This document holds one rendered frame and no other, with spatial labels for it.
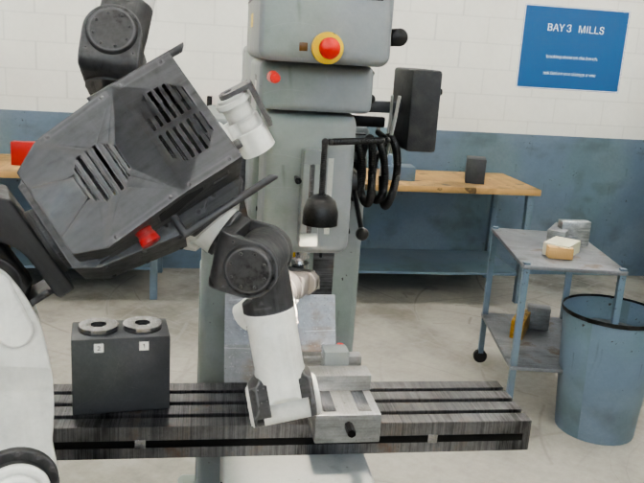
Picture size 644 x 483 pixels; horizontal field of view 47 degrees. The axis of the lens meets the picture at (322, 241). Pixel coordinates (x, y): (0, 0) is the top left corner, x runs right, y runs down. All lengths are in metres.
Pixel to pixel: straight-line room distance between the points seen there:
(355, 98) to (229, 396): 0.81
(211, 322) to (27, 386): 0.95
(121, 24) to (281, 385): 0.66
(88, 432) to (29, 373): 0.52
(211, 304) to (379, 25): 1.02
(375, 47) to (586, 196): 5.39
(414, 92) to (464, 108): 4.30
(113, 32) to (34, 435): 0.68
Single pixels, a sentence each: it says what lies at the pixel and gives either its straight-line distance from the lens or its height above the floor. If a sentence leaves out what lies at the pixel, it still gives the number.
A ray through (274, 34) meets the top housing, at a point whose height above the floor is 1.78.
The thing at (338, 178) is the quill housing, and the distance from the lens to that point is 1.65.
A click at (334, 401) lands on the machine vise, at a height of 0.98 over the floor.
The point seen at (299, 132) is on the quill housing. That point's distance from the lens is 1.62.
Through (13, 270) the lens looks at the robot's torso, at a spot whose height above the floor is 1.39.
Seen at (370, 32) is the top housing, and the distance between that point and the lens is 1.50.
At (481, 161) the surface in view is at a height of 1.05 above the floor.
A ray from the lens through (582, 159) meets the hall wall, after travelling 6.70.
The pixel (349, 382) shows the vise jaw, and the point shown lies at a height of 1.00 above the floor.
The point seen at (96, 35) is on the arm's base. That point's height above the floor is 1.76.
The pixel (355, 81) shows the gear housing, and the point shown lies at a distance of 1.59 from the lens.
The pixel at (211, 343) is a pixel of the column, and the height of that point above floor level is 0.91.
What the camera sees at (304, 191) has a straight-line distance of 1.60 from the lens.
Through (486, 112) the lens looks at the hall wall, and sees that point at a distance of 6.32.
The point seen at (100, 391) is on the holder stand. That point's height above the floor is 0.96.
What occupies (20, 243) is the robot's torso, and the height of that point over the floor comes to 1.44.
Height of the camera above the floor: 1.75
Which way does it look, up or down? 14 degrees down
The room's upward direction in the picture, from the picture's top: 4 degrees clockwise
